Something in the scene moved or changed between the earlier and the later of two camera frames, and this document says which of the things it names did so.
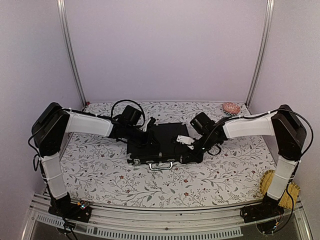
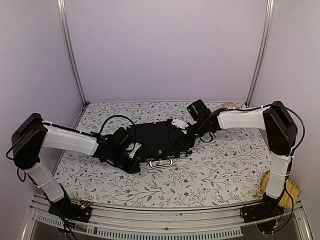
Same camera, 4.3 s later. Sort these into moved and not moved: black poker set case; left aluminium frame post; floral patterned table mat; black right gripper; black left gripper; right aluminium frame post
Moved: black left gripper; black right gripper
Not moved: floral patterned table mat; right aluminium frame post; left aluminium frame post; black poker set case
